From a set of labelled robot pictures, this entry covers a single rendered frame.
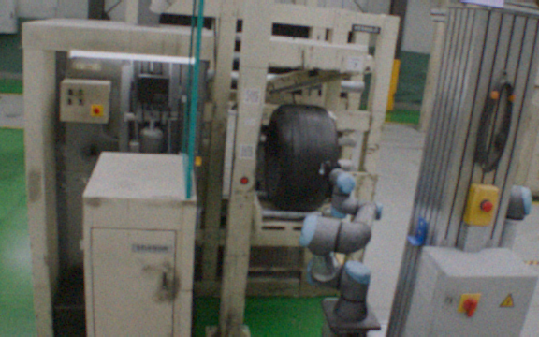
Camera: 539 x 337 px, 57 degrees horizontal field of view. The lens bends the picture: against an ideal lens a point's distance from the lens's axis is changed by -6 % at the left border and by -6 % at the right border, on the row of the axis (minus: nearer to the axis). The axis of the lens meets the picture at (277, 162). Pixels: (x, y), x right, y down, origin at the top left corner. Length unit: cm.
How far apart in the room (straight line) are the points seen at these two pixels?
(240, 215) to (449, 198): 135
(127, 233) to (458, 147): 117
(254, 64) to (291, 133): 39
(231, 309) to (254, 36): 154
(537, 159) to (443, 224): 530
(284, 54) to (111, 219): 146
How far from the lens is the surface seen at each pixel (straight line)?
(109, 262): 197
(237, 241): 288
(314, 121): 265
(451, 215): 183
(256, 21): 260
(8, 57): 1276
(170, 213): 187
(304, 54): 293
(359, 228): 185
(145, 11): 285
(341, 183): 217
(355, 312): 226
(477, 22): 171
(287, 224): 277
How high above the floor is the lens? 194
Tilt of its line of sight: 16 degrees down
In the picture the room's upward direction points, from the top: 6 degrees clockwise
